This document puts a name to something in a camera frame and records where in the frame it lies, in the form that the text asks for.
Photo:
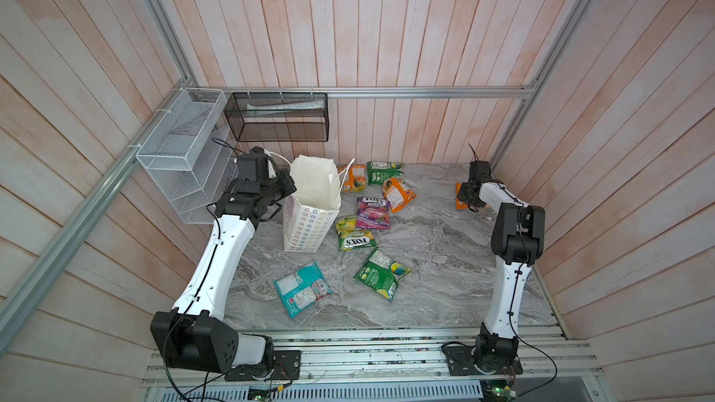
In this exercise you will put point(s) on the green spring tea candy bag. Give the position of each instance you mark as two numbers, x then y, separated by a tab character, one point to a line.
382	274

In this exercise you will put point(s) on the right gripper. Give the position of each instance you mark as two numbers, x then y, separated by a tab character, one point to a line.
464	186

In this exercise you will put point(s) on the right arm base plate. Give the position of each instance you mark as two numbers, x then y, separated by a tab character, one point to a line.
467	360

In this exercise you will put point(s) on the white printed paper bag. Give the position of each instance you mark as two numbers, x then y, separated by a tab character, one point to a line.
309	213

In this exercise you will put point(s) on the teal snack bag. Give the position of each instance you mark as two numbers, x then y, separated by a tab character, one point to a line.
302	288

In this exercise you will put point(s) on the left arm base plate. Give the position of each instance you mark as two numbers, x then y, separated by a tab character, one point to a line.
284	366

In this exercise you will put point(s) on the green yellow Fox's candy bag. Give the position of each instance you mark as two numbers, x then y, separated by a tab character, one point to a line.
351	236

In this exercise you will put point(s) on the green snack bag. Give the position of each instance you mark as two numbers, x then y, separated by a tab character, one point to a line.
380	171

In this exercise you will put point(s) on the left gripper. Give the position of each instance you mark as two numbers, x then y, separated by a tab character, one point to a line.
287	181

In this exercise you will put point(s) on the orange snack bag back left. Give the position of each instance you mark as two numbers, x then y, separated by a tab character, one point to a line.
355	178

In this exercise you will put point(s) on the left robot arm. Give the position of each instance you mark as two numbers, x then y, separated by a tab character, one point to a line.
193	335

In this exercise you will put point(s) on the aluminium frame crossbar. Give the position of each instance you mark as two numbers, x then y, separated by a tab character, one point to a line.
419	93

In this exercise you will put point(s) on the black mesh basket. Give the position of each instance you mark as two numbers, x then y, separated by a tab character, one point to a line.
278	117

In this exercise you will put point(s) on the orange fruit candy bag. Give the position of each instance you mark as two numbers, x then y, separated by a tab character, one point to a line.
459	205

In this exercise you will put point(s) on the orange white snack bag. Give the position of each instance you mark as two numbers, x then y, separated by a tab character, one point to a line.
398	194

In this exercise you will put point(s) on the purple Fox's candy bag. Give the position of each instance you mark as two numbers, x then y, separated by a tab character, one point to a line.
373	213

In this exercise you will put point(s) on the aluminium mounting rail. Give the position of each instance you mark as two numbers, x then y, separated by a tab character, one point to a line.
404	355

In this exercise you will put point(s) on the white wire mesh shelf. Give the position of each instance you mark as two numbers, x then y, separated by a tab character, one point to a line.
186	154

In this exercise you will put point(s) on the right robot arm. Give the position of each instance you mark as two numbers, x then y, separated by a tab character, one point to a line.
517	241

